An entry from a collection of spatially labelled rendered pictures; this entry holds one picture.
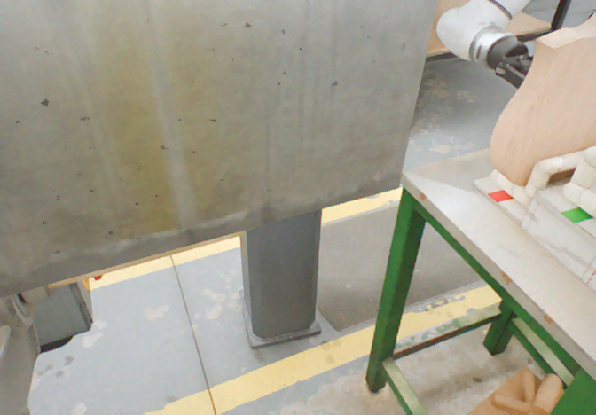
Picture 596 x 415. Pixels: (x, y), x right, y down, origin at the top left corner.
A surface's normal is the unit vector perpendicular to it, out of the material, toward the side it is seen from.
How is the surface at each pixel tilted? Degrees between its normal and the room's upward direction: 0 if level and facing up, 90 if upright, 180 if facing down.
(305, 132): 90
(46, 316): 90
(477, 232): 0
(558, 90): 90
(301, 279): 90
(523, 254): 0
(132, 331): 0
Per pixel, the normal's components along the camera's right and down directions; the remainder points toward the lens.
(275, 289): 0.26, 0.61
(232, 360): 0.01, -0.78
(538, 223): -0.93, 0.21
